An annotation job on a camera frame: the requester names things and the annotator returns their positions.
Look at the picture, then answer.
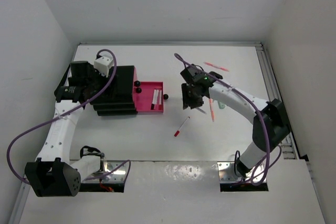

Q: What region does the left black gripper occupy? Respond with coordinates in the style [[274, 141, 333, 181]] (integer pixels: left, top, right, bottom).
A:
[[83, 65, 118, 99]]

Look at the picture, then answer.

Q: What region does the black drawer cabinet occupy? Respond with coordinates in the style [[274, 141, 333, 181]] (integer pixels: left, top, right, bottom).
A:
[[90, 66, 137, 116]]

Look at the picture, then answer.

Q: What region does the orange pen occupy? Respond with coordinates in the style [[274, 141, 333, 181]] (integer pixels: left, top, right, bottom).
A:
[[204, 62, 229, 72], [209, 99, 215, 122]]

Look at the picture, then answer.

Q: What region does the white marker black cap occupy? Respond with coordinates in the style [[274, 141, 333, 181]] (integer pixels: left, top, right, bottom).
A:
[[151, 89, 158, 110]]

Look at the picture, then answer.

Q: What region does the white marker red end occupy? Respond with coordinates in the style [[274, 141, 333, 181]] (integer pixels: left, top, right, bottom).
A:
[[174, 116, 190, 137]]

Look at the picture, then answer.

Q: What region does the white marker red cap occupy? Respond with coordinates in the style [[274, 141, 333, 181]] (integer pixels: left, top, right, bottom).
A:
[[157, 90, 162, 110]]

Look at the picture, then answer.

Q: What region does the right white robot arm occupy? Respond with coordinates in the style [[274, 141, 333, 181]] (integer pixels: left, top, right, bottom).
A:
[[180, 65, 291, 177]]

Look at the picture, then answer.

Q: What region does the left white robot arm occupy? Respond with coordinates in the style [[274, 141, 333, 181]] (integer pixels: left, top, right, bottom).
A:
[[25, 57, 115, 197]]

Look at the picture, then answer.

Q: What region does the green highlighter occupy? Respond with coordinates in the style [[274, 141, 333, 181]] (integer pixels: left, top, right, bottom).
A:
[[217, 101, 226, 109]]

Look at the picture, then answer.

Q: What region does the pink top drawer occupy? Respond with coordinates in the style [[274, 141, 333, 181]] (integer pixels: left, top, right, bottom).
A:
[[133, 67, 141, 88]]

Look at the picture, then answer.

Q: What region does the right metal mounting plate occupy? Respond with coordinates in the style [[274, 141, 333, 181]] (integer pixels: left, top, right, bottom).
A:
[[217, 161, 265, 184]]

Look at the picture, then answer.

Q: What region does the metal mounting plate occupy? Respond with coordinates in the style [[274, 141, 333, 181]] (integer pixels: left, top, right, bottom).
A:
[[83, 160, 131, 184], [217, 161, 265, 184]]

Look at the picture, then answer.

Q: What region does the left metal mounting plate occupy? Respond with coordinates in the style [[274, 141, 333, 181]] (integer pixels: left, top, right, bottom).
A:
[[83, 160, 131, 184]]

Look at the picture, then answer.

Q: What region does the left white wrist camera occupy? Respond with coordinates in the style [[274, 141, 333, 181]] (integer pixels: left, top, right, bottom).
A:
[[93, 56, 114, 77]]

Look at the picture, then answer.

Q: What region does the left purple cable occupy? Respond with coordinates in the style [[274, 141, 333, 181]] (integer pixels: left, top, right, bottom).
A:
[[6, 49, 131, 184]]

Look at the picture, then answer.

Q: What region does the purple cable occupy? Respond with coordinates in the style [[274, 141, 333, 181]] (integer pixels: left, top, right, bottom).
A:
[[6, 49, 131, 184], [174, 52, 283, 186]]

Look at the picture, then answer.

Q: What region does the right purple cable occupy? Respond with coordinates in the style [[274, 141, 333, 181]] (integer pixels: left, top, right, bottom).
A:
[[174, 52, 283, 186]]

